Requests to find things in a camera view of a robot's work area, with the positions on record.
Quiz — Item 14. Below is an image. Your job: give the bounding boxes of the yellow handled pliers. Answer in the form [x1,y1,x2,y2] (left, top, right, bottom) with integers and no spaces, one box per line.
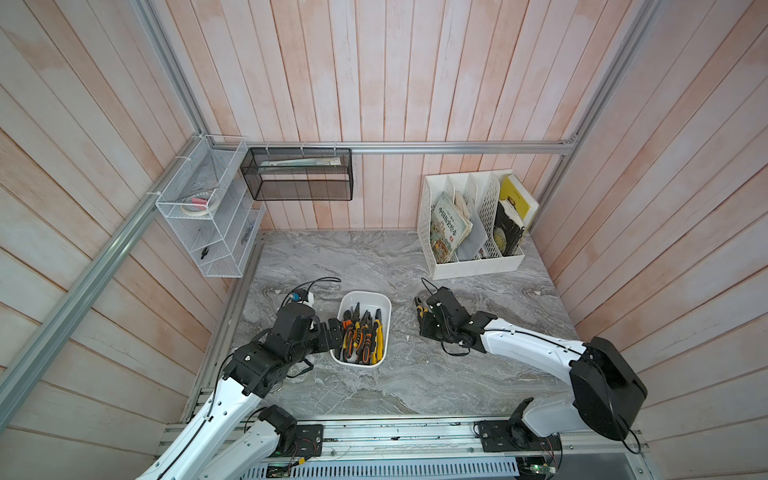
[414,297,430,319]

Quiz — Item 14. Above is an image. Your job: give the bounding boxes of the yellow black combination pliers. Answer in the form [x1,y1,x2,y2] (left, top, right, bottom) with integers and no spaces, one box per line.
[369,309,385,365]

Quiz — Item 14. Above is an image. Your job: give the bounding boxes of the white plastic storage box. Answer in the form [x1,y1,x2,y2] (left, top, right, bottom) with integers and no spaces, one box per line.
[331,291,392,369]

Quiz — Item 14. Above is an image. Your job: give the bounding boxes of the orange black long-nose pliers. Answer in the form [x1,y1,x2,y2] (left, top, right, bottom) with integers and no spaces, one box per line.
[357,311,373,365]

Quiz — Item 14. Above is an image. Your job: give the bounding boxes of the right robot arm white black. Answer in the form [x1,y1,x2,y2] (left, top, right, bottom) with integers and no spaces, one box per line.
[414,287,648,452]

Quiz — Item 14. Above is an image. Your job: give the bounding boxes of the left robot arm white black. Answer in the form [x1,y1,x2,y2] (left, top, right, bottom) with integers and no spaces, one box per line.
[140,302,342,479]

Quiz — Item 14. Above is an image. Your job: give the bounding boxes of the orange black greener pliers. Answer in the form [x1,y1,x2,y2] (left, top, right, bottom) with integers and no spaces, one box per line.
[339,303,360,362]

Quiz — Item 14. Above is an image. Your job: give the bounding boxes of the colourful cover book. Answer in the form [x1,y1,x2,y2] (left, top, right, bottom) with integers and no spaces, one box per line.
[430,192,473,264]

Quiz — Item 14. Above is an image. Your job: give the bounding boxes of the dark cover book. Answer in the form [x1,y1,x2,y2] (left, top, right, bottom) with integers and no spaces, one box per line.
[493,200,525,256]

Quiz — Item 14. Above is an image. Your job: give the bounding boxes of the yellow book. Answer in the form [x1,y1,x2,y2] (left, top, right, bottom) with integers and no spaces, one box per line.
[499,173,539,225]

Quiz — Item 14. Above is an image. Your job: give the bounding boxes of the white file organizer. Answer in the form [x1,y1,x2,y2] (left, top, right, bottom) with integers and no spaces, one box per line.
[417,170,533,280]

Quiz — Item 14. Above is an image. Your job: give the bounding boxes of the tape roll on shelf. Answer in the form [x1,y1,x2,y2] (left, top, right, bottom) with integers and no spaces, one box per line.
[180,191,219,218]

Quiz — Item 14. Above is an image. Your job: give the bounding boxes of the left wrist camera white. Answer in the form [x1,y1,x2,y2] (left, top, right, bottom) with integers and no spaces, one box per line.
[284,288,315,307]

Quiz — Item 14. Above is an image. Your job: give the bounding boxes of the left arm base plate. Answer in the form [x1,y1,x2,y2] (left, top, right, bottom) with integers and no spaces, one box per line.
[269,424,324,459]

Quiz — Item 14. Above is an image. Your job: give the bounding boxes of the aluminium rail frame front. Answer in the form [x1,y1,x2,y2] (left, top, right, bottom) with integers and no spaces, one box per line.
[297,416,646,461]

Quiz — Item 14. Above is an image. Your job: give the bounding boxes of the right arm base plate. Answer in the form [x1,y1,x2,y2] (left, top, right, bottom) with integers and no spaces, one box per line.
[474,420,562,453]

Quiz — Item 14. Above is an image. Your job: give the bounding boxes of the white wire mesh shelf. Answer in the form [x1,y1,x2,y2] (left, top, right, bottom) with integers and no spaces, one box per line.
[156,135,266,278]

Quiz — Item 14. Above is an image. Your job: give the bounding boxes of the black mesh wall basket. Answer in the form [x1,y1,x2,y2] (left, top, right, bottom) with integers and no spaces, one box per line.
[240,146,354,202]

